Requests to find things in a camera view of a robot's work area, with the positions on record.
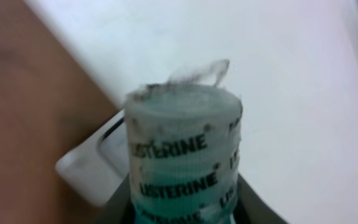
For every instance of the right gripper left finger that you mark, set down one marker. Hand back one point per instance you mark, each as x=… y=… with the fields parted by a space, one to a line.
x=118 y=209

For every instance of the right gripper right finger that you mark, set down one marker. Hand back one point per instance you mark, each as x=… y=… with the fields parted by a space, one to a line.
x=251 y=209

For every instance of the white barcode scanner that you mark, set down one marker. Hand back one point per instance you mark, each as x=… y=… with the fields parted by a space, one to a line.
x=97 y=167

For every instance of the blue Listerine mouthwash bottle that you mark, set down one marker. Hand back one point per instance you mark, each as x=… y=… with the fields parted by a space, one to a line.
x=184 y=137

